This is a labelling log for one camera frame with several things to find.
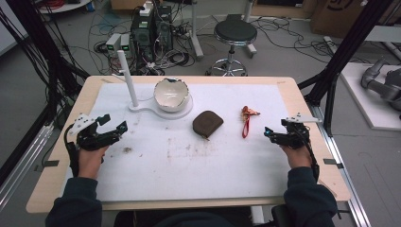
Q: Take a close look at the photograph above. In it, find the white power strip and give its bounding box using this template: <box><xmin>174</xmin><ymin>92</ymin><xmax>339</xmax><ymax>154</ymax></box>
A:
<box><xmin>138</xmin><ymin>1</ymin><xmax>154</xmax><ymax>18</ymax></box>

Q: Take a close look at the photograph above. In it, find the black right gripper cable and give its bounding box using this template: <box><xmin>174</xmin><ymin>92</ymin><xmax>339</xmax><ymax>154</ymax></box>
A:
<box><xmin>299</xmin><ymin>131</ymin><xmax>322</xmax><ymax>183</ymax></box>

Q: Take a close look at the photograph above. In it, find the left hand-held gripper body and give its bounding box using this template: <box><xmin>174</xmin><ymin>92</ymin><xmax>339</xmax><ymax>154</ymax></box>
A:
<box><xmin>67</xmin><ymin>113</ymin><xmax>112</xmax><ymax>151</ymax></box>

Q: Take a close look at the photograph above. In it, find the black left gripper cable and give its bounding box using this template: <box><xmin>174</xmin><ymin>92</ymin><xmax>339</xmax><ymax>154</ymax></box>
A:
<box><xmin>63</xmin><ymin>124</ymin><xmax>80</xmax><ymax>178</ymax></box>

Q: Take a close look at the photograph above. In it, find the red keychain with strap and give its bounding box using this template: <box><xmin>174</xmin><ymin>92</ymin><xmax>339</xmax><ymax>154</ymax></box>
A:
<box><xmin>240</xmin><ymin>105</ymin><xmax>262</xmax><ymax>139</ymax></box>

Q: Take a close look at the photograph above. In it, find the brown zip pouch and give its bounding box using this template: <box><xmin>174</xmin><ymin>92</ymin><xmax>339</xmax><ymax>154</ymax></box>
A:
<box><xmin>192</xmin><ymin>110</ymin><xmax>225</xmax><ymax>141</ymax></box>

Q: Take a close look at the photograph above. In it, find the cardboard box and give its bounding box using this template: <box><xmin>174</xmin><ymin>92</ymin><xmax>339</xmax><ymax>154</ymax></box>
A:
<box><xmin>309</xmin><ymin>0</ymin><xmax>401</xmax><ymax>40</ymax></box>

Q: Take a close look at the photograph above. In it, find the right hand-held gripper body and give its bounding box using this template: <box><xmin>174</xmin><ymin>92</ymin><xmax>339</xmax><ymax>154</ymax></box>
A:
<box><xmin>280</xmin><ymin>113</ymin><xmax>323</xmax><ymax>149</ymax></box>

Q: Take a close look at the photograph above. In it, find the person's right hand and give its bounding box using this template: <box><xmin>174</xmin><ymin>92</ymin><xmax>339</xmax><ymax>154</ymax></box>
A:
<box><xmin>279</xmin><ymin>143</ymin><xmax>314</xmax><ymax>170</ymax></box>

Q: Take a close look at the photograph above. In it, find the black computer tower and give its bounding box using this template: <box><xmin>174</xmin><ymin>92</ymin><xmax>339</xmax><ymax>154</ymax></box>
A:
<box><xmin>130</xmin><ymin>4</ymin><xmax>174</xmax><ymax>65</ymax></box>

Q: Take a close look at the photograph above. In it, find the black round stool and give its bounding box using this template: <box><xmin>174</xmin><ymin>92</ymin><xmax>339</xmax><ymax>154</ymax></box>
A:
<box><xmin>205</xmin><ymin>19</ymin><xmax>258</xmax><ymax>78</ymax></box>

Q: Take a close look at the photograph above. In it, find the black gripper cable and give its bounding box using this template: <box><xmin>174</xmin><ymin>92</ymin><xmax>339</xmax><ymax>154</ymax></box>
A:
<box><xmin>299</xmin><ymin>131</ymin><xmax>322</xmax><ymax>183</ymax></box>
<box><xmin>63</xmin><ymin>124</ymin><xmax>80</xmax><ymax>178</ymax></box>

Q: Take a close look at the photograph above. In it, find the white box with green light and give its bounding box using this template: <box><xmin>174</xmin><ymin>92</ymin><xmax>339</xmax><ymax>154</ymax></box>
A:
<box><xmin>120</xmin><ymin>33</ymin><xmax>132</xmax><ymax>52</ymax></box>
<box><xmin>105</xmin><ymin>32</ymin><xmax>122</xmax><ymax>53</ymax></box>

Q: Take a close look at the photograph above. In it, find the white foam mat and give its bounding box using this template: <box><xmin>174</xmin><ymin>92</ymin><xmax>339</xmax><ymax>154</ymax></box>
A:
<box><xmin>64</xmin><ymin>82</ymin><xmax>295</xmax><ymax>202</ymax></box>

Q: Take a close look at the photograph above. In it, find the person's lap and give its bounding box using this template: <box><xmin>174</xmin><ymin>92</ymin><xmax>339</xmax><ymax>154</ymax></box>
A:
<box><xmin>113</xmin><ymin>210</ymin><xmax>253</xmax><ymax>227</ymax></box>

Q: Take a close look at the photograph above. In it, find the white floor board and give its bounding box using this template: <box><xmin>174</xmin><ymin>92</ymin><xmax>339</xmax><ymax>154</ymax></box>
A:
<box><xmin>340</xmin><ymin>61</ymin><xmax>401</xmax><ymax>131</ymax></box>

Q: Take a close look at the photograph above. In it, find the white stand with pole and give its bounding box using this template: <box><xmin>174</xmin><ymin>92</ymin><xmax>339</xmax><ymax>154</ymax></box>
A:
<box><xmin>112</xmin><ymin>49</ymin><xmax>194</xmax><ymax>120</ymax></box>

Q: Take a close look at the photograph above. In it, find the person's left hand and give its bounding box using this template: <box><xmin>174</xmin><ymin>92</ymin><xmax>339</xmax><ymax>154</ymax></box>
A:
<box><xmin>77</xmin><ymin>145</ymin><xmax>110</xmax><ymax>182</ymax></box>

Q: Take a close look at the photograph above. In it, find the white eggshell-shaped bowl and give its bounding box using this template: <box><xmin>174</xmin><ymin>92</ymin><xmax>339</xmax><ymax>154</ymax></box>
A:
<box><xmin>153</xmin><ymin>77</ymin><xmax>190</xmax><ymax>114</ymax></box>

